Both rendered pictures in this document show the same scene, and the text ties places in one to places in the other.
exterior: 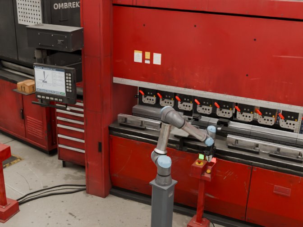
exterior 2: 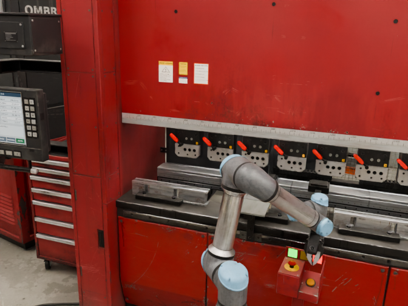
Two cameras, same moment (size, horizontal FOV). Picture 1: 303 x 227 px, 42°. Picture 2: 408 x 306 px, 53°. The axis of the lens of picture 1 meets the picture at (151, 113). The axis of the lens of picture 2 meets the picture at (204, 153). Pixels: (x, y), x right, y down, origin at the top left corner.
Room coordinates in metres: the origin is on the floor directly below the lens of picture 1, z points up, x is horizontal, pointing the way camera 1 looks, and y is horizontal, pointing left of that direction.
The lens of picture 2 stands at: (1.66, 0.11, 1.90)
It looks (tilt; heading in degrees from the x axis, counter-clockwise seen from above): 17 degrees down; 356
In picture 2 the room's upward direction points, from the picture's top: 1 degrees clockwise
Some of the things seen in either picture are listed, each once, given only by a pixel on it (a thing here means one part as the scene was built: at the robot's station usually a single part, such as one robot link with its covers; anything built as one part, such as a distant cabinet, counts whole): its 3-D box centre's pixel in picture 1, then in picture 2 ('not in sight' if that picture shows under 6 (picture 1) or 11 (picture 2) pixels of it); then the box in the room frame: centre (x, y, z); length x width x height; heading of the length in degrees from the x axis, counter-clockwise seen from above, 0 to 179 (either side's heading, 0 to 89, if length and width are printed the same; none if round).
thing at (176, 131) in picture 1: (182, 130); (252, 203); (3.67, -0.32, 1.00); 0.26 x 0.18 x 0.01; 157
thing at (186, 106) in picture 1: (186, 101); (256, 149); (3.81, -0.35, 1.26); 0.15 x 0.09 x 0.17; 67
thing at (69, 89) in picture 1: (56, 82); (10, 121); (3.76, 0.94, 1.42); 0.45 x 0.12 x 0.36; 69
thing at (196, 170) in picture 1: (204, 166); (300, 274); (3.37, -0.52, 0.75); 0.20 x 0.16 x 0.18; 62
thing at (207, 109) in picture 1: (205, 104); (292, 153); (3.73, -0.54, 1.26); 0.15 x 0.09 x 0.17; 67
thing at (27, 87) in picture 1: (27, 86); not in sight; (4.78, 1.57, 1.04); 0.30 x 0.26 x 0.12; 54
